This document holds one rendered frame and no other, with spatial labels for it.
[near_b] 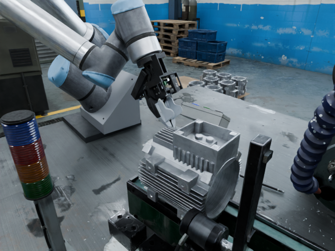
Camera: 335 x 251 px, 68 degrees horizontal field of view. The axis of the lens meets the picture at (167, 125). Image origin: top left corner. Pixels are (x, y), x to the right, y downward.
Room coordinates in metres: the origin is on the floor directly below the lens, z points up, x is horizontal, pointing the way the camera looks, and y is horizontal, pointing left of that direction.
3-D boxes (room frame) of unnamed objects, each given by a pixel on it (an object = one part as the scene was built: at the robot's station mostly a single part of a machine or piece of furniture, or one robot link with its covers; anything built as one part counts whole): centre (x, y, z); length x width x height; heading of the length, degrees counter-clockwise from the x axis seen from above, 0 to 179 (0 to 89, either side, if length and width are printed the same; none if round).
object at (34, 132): (0.44, 0.29, 1.19); 0.06 x 0.06 x 0.04
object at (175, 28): (7.77, -0.14, 0.45); 1.26 x 0.86 x 0.89; 39
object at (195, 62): (6.31, -0.83, 0.39); 1.20 x 0.80 x 0.79; 47
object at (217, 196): (0.53, -0.06, 1.01); 0.20 x 0.19 x 0.19; 49
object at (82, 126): (1.27, 0.37, 0.81); 0.32 x 0.32 x 0.03; 39
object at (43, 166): (0.44, 0.29, 1.10); 0.06 x 0.06 x 0.04
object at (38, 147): (0.44, 0.29, 1.14); 0.06 x 0.06 x 0.04
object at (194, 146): (0.51, -0.09, 1.11); 0.12 x 0.11 x 0.07; 49
